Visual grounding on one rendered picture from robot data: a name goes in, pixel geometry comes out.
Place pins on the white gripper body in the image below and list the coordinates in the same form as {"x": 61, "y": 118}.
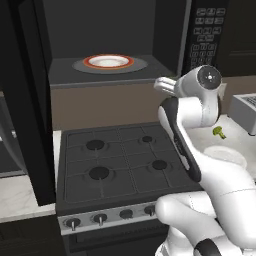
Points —
{"x": 165, "y": 85}

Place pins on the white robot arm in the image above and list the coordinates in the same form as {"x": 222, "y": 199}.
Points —
{"x": 230, "y": 186}

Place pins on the black microwave oven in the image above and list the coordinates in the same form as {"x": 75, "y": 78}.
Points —
{"x": 100, "y": 30}

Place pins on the grey microwave turntable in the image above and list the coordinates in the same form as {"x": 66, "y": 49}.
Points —
{"x": 80, "y": 65}

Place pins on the white plate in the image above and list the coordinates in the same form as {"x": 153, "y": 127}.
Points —
{"x": 230, "y": 156}

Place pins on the black microwave door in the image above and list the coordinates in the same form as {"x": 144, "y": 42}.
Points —
{"x": 26, "y": 100}

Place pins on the white bowl with orange rim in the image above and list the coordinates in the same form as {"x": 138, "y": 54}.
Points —
{"x": 108, "y": 61}

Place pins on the green broccoli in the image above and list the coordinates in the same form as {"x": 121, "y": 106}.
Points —
{"x": 218, "y": 131}

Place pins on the grey toaster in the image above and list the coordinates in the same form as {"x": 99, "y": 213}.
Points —
{"x": 245, "y": 111}

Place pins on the black gas hob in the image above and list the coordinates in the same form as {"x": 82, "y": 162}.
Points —
{"x": 116, "y": 160}

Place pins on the black stove knob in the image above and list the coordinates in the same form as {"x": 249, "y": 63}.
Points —
{"x": 100, "y": 218}
{"x": 126, "y": 213}
{"x": 150, "y": 210}
{"x": 72, "y": 223}

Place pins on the black oven door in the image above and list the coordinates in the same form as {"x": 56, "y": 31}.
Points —
{"x": 113, "y": 241}

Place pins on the dark base cupboard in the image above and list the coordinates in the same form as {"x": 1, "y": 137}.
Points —
{"x": 30, "y": 238}

